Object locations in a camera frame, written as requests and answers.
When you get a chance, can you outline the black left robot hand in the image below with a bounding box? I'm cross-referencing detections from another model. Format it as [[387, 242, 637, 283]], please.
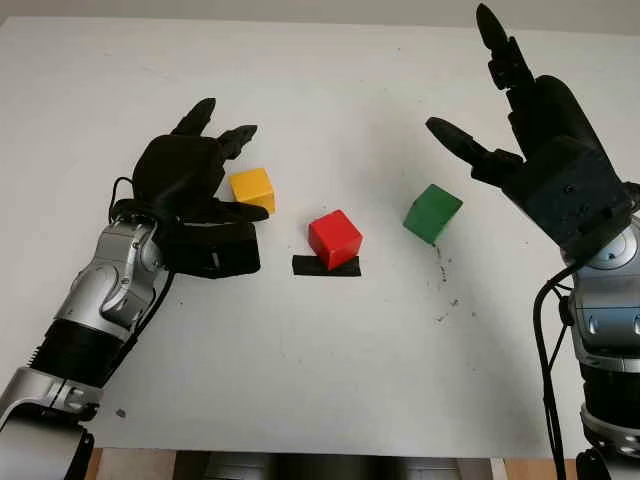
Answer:
[[132, 97, 271, 229]]

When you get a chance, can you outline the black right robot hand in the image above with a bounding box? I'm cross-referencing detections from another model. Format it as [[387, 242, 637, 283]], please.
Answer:
[[424, 3, 600, 195]]

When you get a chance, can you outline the yellow wooden cube block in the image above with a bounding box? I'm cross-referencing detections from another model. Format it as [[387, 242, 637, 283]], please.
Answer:
[[228, 168, 278, 216]]

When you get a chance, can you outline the green wooden cube block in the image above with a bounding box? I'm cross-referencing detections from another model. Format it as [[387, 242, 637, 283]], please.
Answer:
[[403, 183, 464, 246]]

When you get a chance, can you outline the red wooden cube block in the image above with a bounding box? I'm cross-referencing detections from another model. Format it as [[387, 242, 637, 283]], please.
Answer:
[[308, 208, 363, 271]]

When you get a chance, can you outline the black tape strip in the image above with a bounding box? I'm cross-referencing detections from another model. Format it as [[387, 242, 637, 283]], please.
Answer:
[[291, 254, 362, 279]]

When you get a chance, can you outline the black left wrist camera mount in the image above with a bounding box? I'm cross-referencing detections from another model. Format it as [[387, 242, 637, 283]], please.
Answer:
[[162, 219, 262, 281]]

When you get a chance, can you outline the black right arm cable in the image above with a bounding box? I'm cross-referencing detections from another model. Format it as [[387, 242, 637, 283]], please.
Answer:
[[533, 264, 576, 480]]

